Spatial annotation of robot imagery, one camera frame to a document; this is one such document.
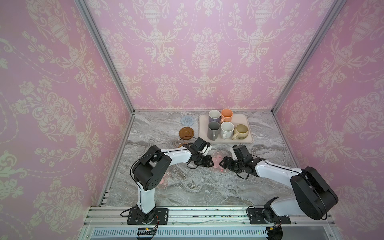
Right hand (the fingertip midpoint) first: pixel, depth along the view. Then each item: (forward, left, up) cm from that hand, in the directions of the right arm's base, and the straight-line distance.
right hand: (223, 165), depth 90 cm
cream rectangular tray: (+37, -17, -1) cm, 40 cm away
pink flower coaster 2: (+6, +3, -1) cm, 7 cm away
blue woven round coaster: (+38, +22, 0) cm, 44 cm away
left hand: (0, +7, 0) cm, 7 cm away
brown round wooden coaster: (+26, +23, 0) cm, 34 cm away
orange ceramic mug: (+39, -8, +3) cm, 39 cm away
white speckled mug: (+26, -6, +2) cm, 27 cm away
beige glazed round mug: (+23, -15, +2) cm, 28 cm away
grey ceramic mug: (+20, +5, +9) cm, 22 cm away
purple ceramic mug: (+36, +2, +5) cm, 37 cm away
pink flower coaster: (-8, +35, -1) cm, 36 cm away
